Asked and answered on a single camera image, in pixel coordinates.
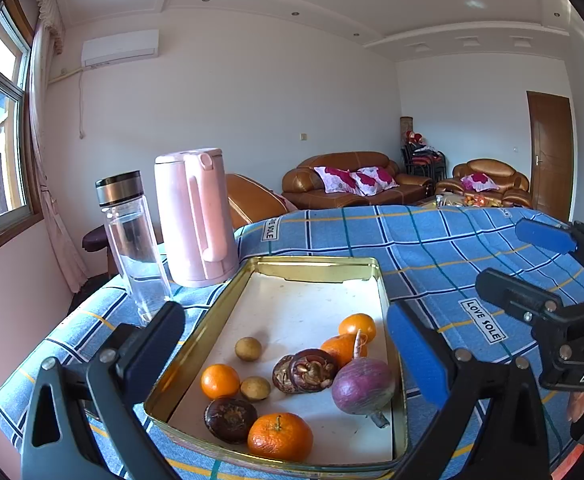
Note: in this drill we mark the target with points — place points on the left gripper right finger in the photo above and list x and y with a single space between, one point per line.
511 443

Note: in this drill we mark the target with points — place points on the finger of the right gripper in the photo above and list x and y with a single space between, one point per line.
517 298
552 238

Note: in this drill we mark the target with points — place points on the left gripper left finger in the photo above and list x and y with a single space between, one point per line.
118 379

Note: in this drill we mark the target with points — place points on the small orange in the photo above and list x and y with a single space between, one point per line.
220 380
359 323

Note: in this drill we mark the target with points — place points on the dark mangosteen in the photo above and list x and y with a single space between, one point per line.
307 371
230 419

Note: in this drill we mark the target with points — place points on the purple round radish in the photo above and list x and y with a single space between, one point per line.
364 387

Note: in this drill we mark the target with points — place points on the large orange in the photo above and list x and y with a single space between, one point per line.
281 436

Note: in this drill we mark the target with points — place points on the brown leather armchair right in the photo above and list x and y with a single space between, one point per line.
514 186

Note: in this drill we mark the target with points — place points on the brown leather armchair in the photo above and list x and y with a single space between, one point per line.
514 186
250 202

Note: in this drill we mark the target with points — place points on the floral pillow on armchair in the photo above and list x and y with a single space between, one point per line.
478 183

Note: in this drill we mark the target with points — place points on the brown wooden door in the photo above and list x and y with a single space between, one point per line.
552 146

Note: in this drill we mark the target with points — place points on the small tan longan fruit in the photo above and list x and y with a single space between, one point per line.
248 349

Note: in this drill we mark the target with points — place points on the dark stool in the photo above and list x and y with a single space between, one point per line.
97 240

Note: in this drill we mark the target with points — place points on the stacked dark chairs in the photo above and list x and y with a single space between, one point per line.
422 160

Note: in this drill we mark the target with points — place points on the pink electric kettle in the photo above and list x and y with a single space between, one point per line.
193 208

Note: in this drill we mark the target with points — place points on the clear glass water bottle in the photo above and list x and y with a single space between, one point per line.
132 239

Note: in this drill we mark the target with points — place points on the orange inside tin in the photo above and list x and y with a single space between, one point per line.
341 348

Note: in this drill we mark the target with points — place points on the brown leather armchair left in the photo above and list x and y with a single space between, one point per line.
250 202

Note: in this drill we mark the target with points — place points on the floral pillow on sofa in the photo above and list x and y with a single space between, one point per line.
336 180

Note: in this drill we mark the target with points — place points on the brown leather three-seat sofa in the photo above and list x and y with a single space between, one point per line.
303 187

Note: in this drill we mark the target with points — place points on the pink curtain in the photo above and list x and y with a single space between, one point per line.
48 42

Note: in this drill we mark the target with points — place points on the white wall air conditioner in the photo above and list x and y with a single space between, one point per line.
119 48

